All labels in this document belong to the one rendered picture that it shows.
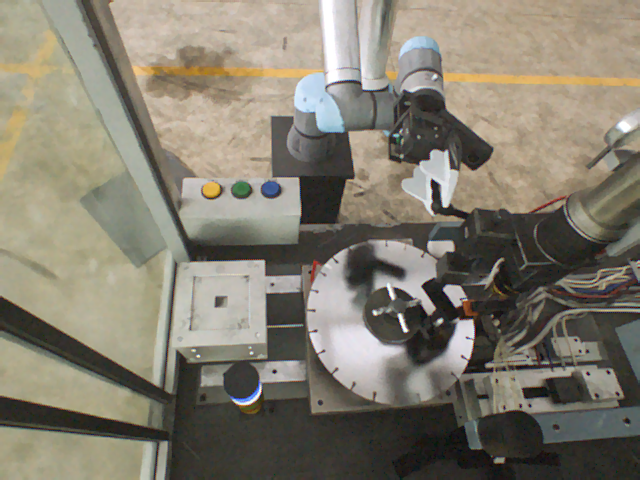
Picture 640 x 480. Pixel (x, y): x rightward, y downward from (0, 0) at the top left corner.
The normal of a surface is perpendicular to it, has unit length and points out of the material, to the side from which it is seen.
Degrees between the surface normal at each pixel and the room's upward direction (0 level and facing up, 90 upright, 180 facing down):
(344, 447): 0
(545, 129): 0
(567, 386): 0
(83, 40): 90
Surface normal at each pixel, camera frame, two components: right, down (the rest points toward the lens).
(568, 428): 0.08, -0.49
